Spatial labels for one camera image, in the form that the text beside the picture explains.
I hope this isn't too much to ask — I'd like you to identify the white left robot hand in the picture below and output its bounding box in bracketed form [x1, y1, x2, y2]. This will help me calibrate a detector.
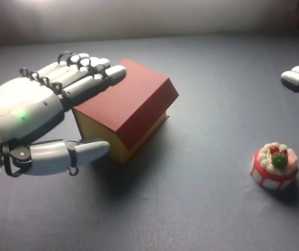
[0, 51, 128, 177]

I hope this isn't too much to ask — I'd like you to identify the toy strawberry cream cake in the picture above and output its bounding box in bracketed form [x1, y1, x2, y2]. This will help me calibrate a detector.
[250, 142, 299, 191]

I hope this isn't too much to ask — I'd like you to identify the yellow box with red lid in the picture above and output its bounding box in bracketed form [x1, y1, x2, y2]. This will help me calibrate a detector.
[72, 58, 180, 166]

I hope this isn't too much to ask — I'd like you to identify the grey table cloth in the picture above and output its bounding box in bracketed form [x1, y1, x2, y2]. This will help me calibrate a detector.
[0, 33, 299, 251]

